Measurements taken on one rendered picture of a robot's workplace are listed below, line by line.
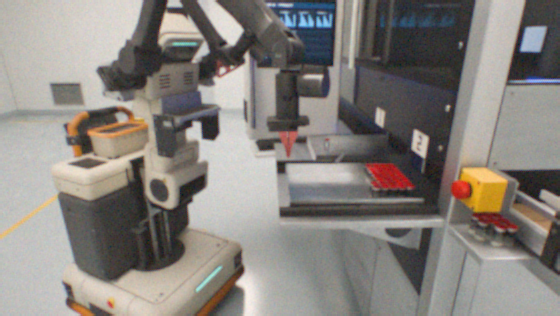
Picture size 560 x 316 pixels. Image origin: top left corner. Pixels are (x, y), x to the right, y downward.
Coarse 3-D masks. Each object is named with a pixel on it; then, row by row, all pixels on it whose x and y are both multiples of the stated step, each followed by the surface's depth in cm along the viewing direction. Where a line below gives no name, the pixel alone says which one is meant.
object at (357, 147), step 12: (312, 144) 136; (336, 144) 136; (348, 144) 136; (360, 144) 136; (372, 144) 136; (384, 144) 136; (312, 156) 120; (324, 156) 113; (336, 156) 113; (348, 156) 113; (360, 156) 114; (372, 156) 114; (384, 156) 114; (396, 156) 114; (408, 156) 114
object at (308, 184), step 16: (288, 176) 95; (304, 176) 103; (320, 176) 103; (336, 176) 103; (352, 176) 103; (288, 192) 87; (304, 192) 92; (320, 192) 92; (336, 192) 92; (352, 192) 92; (368, 192) 92
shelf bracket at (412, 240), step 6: (354, 228) 90; (360, 228) 90; (366, 228) 90; (378, 228) 90; (384, 228) 90; (414, 228) 90; (420, 228) 90; (366, 234) 90; (372, 234) 90; (378, 234) 91; (384, 234) 91; (408, 234) 91; (414, 234) 91; (420, 234) 90; (390, 240) 91; (396, 240) 91; (402, 240) 92; (408, 240) 92; (414, 240) 92; (420, 240) 90; (408, 246) 92; (414, 246) 92
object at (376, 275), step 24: (336, 240) 206; (360, 240) 151; (384, 240) 119; (360, 264) 151; (384, 264) 120; (360, 288) 152; (384, 288) 120; (408, 288) 99; (480, 288) 84; (504, 288) 85; (528, 288) 85; (384, 312) 120; (408, 312) 99; (456, 312) 87; (480, 312) 87; (504, 312) 88; (528, 312) 88; (552, 312) 88
